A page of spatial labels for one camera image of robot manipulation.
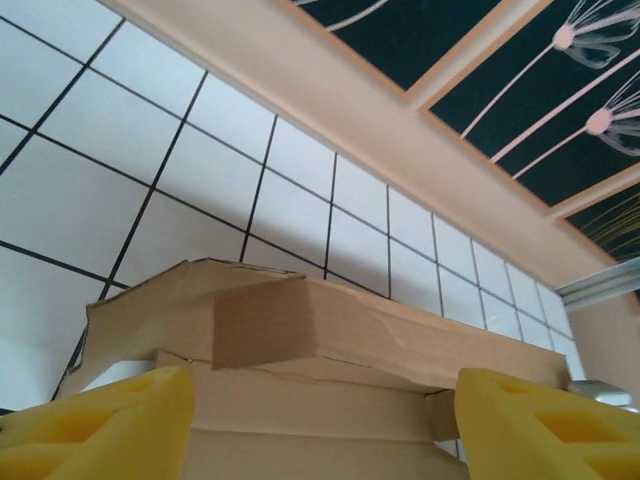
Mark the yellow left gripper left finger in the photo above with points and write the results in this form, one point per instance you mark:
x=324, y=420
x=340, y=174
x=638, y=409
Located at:
x=90, y=440

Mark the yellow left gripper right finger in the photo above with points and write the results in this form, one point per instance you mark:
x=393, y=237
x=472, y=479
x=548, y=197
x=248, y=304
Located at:
x=550, y=440

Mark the brown cardboard box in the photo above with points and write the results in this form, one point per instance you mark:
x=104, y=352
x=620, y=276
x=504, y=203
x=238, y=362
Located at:
x=350, y=425

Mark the dark panel gold lines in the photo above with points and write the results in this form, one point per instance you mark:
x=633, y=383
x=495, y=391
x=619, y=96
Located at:
x=620, y=235

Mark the dark panel pink flowers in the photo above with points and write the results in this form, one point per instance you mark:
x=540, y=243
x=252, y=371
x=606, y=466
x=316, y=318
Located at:
x=550, y=100

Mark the aluminium corner post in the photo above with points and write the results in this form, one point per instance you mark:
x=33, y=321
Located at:
x=600, y=287

